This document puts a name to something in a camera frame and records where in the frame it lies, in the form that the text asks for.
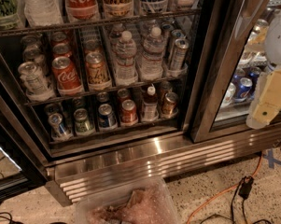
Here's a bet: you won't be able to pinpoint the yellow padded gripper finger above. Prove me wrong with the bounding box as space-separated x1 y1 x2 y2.
246 66 281 129

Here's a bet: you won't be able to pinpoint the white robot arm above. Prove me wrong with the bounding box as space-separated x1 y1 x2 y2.
246 11 281 129

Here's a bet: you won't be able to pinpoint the blue Pepsi can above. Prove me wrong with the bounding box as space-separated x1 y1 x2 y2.
234 77 252 102

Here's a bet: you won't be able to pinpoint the slim silver can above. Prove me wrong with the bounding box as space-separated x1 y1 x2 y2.
169 38 190 71

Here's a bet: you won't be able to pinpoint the brown can bottom shelf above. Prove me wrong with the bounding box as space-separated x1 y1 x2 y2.
162 92 178 115

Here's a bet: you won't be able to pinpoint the red can bottom shelf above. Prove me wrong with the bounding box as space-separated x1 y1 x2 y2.
120 99 138 126

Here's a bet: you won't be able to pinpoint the dark blue can bottom shelf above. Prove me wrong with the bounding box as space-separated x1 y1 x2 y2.
98 104 117 130

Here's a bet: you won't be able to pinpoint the orange can middle shelf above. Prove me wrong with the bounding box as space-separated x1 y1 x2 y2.
85 52 112 91

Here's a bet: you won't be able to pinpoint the green can bottom shelf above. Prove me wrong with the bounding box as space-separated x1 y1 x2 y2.
74 108 95 136

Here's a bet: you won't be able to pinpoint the red Coca-Cola can middle shelf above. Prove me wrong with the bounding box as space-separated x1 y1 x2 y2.
52 56 83 96

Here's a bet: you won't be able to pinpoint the red coca-cola can shelf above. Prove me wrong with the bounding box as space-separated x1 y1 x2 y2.
65 0 96 20
52 56 83 96

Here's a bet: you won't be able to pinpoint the red Coca-Cola can top shelf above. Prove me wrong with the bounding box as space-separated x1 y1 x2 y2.
65 0 96 20

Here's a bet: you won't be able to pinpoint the blue white can bottom shelf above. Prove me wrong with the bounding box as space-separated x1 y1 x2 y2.
48 113 72 141

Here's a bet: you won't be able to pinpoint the stainless fridge base grille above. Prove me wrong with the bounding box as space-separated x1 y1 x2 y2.
45 122 281 206

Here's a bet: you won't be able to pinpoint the silver white can middle shelf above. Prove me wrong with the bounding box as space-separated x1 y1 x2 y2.
18 62 55 102

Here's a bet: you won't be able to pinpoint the black power adapter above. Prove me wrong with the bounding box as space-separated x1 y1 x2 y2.
238 176 254 200

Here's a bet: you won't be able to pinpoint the clear water bottle right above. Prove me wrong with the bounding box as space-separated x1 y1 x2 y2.
140 27 164 80

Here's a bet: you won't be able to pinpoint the clear water bottle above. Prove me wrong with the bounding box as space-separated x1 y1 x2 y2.
115 31 137 85
140 27 164 80

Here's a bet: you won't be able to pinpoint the small white-capped bottle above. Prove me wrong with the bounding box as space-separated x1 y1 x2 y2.
141 86 158 121

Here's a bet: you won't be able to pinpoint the clear water bottle left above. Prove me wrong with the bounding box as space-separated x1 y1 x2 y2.
115 31 137 85

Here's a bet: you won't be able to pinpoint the clear plastic bin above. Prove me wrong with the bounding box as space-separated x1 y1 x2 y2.
75 177 181 224

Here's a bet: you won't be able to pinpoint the steel fridge door frame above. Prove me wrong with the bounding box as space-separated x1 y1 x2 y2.
189 0 281 143

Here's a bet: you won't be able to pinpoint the orange extension cable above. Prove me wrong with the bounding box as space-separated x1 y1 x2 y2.
186 151 264 224

